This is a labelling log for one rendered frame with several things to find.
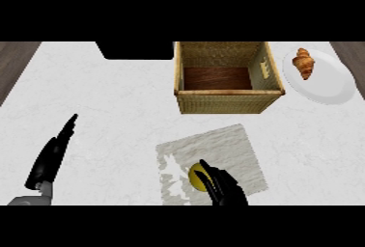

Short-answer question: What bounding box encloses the yellow lemon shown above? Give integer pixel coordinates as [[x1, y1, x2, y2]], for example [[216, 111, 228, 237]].
[[186, 162, 212, 193]]

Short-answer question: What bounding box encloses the grey placemat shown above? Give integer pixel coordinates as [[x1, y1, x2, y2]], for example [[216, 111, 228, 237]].
[[155, 123, 269, 206]]

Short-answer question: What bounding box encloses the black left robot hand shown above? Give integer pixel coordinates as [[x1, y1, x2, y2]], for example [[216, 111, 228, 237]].
[[24, 113, 80, 191]]

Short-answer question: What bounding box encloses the black appliance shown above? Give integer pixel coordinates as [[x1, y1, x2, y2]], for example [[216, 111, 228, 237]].
[[95, 41, 176, 61]]

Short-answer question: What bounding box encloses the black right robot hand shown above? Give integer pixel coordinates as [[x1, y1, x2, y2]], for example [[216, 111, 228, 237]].
[[192, 158, 251, 206]]

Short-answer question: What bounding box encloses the brown croissant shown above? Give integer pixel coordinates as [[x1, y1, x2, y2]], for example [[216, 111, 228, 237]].
[[291, 47, 316, 81]]

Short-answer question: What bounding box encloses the white plate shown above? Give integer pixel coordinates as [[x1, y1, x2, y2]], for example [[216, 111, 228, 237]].
[[281, 48, 358, 105]]

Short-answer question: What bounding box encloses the wicker basket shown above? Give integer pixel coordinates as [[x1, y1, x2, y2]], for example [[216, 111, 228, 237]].
[[173, 41, 287, 115]]

